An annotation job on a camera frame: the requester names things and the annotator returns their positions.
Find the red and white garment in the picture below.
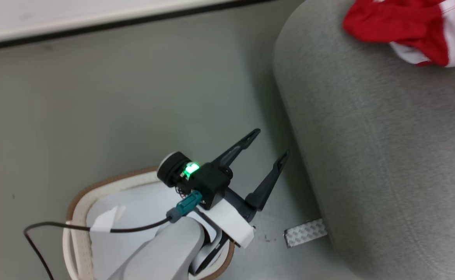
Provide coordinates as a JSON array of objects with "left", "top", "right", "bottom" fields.
[{"left": 343, "top": 0, "right": 455, "bottom": 68}]

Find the teal cable connector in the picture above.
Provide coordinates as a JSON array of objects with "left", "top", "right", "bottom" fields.
[{"left": 166, "top": 190, "right": 204, "bottom": 223}]

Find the silver patterned tape strip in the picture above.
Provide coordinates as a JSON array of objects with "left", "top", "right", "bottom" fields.
[{"left": 283, "top": 218, "right": 328, "bottom": 249}]

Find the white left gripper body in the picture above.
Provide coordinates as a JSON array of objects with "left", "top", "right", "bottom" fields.
[{"left": 199, "top": 187, "right": 257, "bottom": 249}]

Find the beige laundry basket brown rim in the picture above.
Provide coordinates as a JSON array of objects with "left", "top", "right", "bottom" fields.
[{"left": 63, "top": 167, "right": 236, "bottom": 280}]

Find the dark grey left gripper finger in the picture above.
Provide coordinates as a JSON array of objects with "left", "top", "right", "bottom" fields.
[
  {"left": 211, "top": 129, "right": 261, "bottom": 170},
  {"left": 244, "top": 150, "right": 290, "bottom": 213}
]

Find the thin black cable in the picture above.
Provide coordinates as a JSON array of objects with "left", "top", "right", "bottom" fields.
[{"left": 23, "top": 217, "right": 172, "bottom": 280}]

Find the white and black baseboard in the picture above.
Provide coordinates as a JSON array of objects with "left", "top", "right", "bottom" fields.
[{"left": 0, "top": 0, "right": 278, "bottom": 53}]

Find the grey fabric sofa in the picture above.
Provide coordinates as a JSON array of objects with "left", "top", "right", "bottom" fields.
[{"left": 272, "top": 0, "right": 455, "bottom": 280}]

